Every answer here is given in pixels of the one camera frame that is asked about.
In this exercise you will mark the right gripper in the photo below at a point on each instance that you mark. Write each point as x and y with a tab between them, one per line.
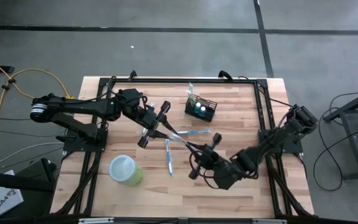
208	158

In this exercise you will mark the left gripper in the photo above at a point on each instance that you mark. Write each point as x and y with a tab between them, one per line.
150	120

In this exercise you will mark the green toothbrush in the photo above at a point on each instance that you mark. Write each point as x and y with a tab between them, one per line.
191	90
180	139

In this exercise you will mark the small blue white-capped bottle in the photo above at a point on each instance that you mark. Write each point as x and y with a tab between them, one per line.
203	109
198	104

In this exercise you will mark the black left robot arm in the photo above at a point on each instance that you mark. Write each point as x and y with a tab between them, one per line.
82	107

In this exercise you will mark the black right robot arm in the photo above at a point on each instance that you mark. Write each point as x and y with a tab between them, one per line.
259	154

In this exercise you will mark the green plastic cup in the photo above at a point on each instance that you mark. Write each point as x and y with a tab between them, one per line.
125	170

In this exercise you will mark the black hooked clamp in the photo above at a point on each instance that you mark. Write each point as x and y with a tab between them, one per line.
132	74
225	74

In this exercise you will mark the black stand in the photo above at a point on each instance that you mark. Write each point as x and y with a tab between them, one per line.
11	183

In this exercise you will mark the black aluminium table frame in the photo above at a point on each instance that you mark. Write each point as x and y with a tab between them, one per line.
182	81

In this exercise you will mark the silver metal bracket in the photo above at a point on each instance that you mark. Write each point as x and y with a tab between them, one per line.
269	221
95	221

